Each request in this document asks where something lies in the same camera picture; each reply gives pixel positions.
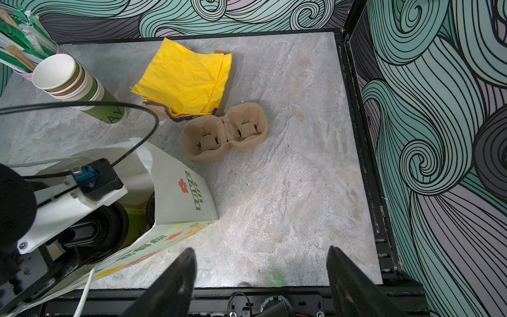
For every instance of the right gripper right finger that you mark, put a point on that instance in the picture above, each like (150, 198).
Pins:
(352, 292)

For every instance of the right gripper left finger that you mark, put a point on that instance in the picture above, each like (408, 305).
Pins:
(171, 293)

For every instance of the white paper gift bag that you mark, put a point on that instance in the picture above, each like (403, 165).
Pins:
(183, 206)

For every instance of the black cup lid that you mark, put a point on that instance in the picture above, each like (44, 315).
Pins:
(150, 210)
(98, 235)

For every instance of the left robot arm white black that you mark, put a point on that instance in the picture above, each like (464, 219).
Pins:
(18, 202)

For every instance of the brown pulp cup carrier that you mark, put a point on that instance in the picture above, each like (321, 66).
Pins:
(208, 138)

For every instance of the yellow napkin stack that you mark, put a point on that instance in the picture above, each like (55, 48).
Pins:
(186, 83)

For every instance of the stack of green paper cups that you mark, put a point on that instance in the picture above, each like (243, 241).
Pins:
(65, 79)

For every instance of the pink holder with straws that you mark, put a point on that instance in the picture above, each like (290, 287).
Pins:
(24, 42)

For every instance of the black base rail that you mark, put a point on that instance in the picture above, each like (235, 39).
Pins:
(250, 301)

